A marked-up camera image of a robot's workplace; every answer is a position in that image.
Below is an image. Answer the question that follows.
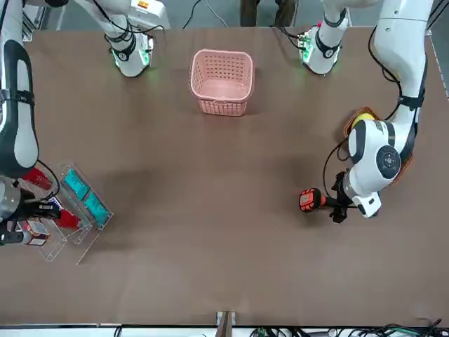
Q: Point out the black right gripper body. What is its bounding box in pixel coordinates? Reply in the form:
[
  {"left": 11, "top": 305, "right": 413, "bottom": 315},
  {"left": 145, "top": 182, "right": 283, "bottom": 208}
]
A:
[{"left": 13, "top": 199, "right": 62, "bottom": 220}]

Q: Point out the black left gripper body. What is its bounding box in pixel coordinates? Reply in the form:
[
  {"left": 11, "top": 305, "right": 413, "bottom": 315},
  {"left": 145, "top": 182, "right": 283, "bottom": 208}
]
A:
[{"left": 335, "top": 180, "right": 352, "bottom": 211}]

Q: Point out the orange black barcode scanner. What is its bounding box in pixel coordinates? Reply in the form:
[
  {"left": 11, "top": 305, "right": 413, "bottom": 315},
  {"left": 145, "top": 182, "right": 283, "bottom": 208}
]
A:
[{"left": 299, "top": 187, "right": 340, "bottom": 213}]

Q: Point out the red Coca-Cola bottle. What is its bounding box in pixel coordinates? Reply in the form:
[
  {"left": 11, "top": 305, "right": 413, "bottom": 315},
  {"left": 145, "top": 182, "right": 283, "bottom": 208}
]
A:
[
  {"left": 52, "top": 209, "right": 82, "bottom": 231},
  {"left": 21, "top": 167, "right": 53, "bottom": 190}
]

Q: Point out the brown wicker basket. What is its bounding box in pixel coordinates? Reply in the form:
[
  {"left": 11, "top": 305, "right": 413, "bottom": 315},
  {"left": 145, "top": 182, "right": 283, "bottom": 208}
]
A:
[{"left": 343, "top": 106, "right": 415, "bottom": 186}]

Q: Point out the pink plastic basket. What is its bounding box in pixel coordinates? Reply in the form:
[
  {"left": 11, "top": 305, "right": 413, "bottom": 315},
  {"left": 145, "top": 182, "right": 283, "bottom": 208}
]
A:
[{"left": 189, "top": 48, "right": 254, "bottom": 118}]

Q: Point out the red cookie box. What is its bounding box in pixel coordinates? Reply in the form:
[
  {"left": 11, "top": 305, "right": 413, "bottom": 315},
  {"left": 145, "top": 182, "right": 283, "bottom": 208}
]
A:
[{"left": 15, "top": 217, "right": 50, "bottom": 246}]

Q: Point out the clear acrylic shelf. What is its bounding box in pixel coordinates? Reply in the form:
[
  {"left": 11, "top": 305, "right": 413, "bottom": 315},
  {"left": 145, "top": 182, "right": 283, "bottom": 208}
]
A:
[{"left": 38, "top": 159, "right": 115, "bottom": 265}]

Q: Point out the yellow-green apple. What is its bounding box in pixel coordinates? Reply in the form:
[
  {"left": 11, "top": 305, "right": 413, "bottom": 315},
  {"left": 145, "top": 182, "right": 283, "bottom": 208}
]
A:
[{"left": 352, "top": 111, "right": 376, "bottom": 129}]

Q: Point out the green circuit board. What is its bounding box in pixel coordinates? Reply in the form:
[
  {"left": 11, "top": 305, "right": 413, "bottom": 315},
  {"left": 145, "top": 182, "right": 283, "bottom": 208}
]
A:
[
  {"left": 297, "top": 30, "right": 314, "bottom": 65},
  {"left": 139, "top": 32, "right": 155, "bottom": 68}
]

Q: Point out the person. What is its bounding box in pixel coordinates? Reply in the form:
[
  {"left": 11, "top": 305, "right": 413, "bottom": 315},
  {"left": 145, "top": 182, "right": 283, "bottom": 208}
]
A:
[{"left": 240, "top": 0, "right": 299, "bottom": 27}]

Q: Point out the white control box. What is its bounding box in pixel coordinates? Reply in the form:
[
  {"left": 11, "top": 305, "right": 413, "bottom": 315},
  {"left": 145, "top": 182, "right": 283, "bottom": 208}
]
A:
[{"left": 128, "top": 0, "right": 172, "bottom": 31}]

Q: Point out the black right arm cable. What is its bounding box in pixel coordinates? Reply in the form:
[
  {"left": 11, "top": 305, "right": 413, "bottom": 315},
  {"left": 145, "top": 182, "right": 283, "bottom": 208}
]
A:
[{"left": 36, "top": 0, "right": 166, "bottom": 203}]

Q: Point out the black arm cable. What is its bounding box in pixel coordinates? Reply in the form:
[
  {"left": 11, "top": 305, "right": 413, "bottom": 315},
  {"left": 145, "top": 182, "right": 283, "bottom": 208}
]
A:
[
  {"left": 322, "top": 26, "right": 404, "bottom": 201},
  {"left": 36, "top": 0, "right": 166, "bottom": 203}
]

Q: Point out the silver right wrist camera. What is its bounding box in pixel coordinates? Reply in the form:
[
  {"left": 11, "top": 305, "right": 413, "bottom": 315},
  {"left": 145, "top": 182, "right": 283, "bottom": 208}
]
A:
[{"left": 0, "top": 220, "right": 34, "bottom": 247}]

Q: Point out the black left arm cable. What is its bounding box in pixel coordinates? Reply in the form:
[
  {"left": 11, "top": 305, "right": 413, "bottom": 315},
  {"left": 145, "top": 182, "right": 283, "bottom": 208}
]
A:
[{"left": 322, "top": 26, "right": 404, "bottom": 201}]

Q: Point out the black cable bundle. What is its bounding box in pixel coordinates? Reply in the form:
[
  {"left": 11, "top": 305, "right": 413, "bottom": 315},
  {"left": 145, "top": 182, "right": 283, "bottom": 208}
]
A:
[{"left": 245, "top": 317, "right": 445, "bottom": 337}]

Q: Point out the grey aluminium frame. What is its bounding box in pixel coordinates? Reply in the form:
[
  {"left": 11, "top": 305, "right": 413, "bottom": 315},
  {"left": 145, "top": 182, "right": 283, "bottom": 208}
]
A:
[
  {"left": 20, "top": 0, "right": 48, "bottom": 41},
  {"left": 422, "top": 0, "right": 449, "bottom": 36}
]

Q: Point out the white floor cable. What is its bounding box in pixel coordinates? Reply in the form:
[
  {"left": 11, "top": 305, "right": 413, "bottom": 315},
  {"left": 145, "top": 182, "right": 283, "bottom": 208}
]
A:
[{"left": 205, "top": 0, "right": 229, "bottom": 28}]

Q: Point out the black floor cable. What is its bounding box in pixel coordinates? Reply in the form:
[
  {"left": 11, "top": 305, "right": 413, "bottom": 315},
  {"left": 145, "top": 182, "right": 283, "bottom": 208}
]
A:
[{"left": 181, "top": 0, "right": 204, "bottom": 30}]

